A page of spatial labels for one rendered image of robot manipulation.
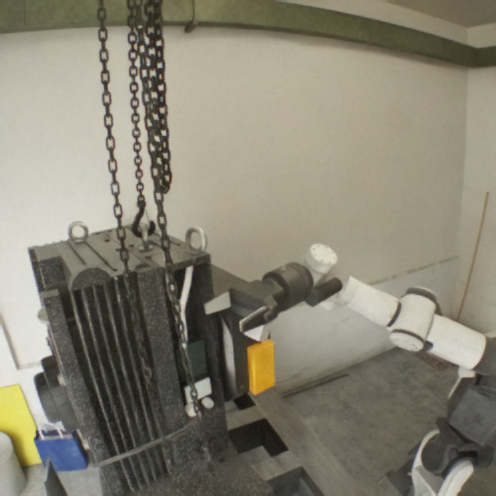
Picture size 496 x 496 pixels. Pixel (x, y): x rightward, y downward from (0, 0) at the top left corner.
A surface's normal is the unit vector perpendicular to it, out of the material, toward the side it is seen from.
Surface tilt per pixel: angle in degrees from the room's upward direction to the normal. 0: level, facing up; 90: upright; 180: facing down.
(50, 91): 90
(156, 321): 90
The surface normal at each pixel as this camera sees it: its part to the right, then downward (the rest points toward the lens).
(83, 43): 0.41, 0.27
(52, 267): 0.60, 0.22
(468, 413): -0.76, 0.05
